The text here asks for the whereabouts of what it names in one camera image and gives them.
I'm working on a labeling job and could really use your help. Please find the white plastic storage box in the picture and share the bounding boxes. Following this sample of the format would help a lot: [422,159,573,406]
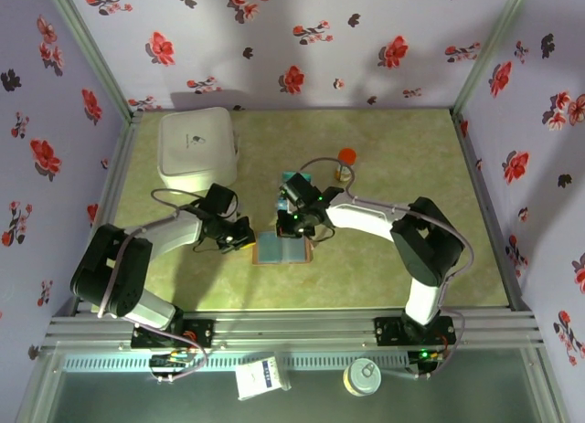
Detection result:
[156,106,242,196]

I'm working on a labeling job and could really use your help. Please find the aluminium side rail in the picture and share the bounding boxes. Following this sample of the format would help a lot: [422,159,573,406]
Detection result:
[72,111,144,314]
[450,108,531,311]

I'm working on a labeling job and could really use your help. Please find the white and blue paper box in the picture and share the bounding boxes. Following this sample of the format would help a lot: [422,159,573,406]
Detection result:
[235,356,293,401]

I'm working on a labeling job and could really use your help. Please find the small electronics board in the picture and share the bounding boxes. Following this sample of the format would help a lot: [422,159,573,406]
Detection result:
[408,348,443,379]
[149,348,196,384]

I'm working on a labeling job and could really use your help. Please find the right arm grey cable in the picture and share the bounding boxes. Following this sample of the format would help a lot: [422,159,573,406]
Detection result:
[300,156,476,381]

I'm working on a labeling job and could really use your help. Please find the left arm grey cable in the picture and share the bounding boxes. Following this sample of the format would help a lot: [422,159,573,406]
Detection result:
[95,187,209,384]

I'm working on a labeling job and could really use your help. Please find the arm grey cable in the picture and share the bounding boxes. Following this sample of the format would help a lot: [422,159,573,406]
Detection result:
[300,156,476,381]
[95,187,209,384]

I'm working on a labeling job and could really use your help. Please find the tin can with pull tab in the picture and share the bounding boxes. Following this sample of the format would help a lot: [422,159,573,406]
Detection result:
[342,357,383,397]

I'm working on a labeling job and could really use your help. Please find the brown leather card holder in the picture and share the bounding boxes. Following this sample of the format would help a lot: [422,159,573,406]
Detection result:
[251,230,315,267]

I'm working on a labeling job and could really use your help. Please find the aluminium corner post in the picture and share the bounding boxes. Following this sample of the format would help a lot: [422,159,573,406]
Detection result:
[43,0,143,122]
[451,0,537,114]

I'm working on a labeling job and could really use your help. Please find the aluminium front frame rail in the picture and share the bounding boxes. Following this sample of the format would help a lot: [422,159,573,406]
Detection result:
[40,311,545,351]

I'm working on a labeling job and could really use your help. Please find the slotted grey cable duct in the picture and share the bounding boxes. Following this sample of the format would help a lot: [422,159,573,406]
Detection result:
[61,353,412,373]

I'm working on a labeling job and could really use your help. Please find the orange cap pill bottle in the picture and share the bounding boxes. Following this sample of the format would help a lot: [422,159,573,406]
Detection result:
[336,147,358,182]

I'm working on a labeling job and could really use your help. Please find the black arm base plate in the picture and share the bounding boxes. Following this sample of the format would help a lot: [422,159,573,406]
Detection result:
[131,318,216,350]
[373,316,457,347]

